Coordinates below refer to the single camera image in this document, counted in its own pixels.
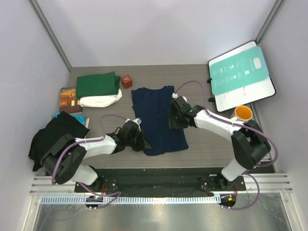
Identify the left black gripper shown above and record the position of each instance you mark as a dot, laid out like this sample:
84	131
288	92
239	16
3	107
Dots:
143	145

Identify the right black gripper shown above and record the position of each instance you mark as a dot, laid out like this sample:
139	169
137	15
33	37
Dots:
173	123

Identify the navy blue t-shirt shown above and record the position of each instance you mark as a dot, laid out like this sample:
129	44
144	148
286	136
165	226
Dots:
152	107

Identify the white mug orange inside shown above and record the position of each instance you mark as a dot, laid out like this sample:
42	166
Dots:
242	113

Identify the red cube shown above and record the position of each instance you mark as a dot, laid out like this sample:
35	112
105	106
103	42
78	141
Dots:
127	81

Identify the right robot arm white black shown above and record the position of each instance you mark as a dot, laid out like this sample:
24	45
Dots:
248	141

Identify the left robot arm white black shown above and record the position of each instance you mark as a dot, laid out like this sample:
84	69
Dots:
63	161

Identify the white folded t-shirt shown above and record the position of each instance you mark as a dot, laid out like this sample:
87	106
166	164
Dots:
100	101

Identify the teal t-shirt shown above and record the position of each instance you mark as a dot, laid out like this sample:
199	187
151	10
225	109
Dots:
84	120

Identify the green folded t-shirt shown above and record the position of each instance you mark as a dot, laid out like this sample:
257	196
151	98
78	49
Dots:
97	85

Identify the teal folding board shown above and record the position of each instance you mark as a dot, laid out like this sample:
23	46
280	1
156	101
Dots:
240	70

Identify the black crumpled t-shirt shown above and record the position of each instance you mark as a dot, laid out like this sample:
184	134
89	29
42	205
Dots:
45	138

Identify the brown cover book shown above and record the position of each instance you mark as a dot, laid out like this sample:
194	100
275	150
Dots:
68	101

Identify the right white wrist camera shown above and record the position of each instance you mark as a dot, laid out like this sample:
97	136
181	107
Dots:
175	96

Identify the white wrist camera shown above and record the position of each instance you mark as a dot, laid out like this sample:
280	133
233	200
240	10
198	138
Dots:
175	96
136	120

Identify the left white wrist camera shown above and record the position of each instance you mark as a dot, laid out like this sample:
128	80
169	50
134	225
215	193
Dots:
136	120

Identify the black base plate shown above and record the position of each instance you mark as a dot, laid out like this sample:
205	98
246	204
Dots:
165	182

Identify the white slotted cable duct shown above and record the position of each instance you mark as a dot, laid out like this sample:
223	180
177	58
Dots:
90	200

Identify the right aluminium frame post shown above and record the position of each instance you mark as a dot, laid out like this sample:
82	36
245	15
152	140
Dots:
278	4

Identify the aluminium frame post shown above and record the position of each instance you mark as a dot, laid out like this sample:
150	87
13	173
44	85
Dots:
278	4
49	31

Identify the left aluminium frame post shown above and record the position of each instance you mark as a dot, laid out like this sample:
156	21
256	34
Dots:
49	31

